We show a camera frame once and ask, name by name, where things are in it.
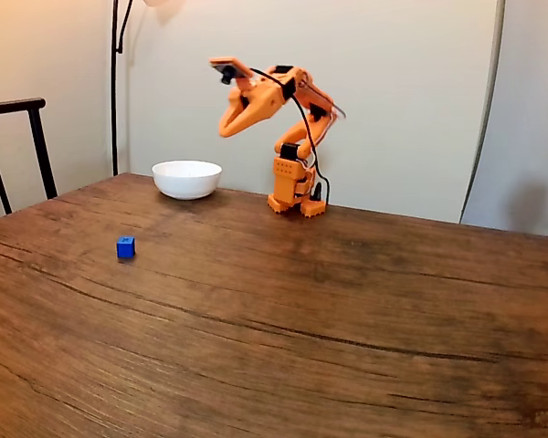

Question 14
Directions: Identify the blue cube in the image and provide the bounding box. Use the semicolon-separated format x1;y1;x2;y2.
116;235;137;260

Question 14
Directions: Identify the white bowl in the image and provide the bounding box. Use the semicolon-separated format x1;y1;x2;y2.
152;159;223;201

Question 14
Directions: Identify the black floor lamp pole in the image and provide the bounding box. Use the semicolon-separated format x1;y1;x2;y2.
111;0;136;177

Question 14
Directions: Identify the black chair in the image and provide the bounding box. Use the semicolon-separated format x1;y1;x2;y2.
0;97;59;215

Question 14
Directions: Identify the orange mounted camera box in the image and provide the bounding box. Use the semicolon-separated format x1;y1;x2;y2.
208;56;253;86

